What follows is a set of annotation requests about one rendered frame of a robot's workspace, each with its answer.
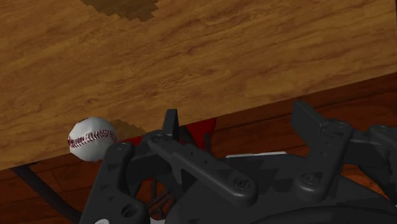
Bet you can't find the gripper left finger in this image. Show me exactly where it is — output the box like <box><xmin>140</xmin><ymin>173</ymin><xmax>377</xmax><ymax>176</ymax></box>
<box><xmin>79</xmin><ymin>108</ymin><xmax>259</xmax><ymax>224</ymax></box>

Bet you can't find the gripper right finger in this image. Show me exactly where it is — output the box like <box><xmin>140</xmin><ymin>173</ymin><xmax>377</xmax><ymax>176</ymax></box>
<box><xmin>291</xmin><ymin>99</ymin><xmax>397</xmax><ymax>204</ymax></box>

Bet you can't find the wooden table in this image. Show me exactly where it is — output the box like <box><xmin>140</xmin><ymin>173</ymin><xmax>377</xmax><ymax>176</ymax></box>
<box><xmin>0</xmin><ymin>0</ymin><xmax>397</xmax><ymax>171</ymax></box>

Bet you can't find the white baseball with red stitching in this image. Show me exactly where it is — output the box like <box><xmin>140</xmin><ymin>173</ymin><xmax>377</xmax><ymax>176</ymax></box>
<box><xmin>67</xmin><ymin>116</ymin><xmax>118</xmax><ymax>162</ymax></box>

